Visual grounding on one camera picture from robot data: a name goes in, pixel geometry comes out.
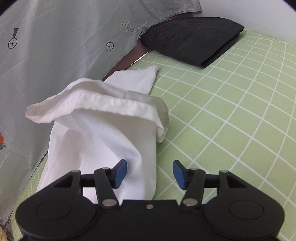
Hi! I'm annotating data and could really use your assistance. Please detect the white trousers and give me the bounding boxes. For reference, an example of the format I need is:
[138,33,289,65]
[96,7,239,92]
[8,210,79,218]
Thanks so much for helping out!
[25,66,169,202]

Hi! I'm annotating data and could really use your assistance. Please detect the folded black garment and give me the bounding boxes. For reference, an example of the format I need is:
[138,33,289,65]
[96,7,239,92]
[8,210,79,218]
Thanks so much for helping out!
[140,17,244,68]

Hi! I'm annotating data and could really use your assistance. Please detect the grey carrot print sheet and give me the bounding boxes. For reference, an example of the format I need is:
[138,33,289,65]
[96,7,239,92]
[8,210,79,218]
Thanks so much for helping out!
[1,1,201,225]

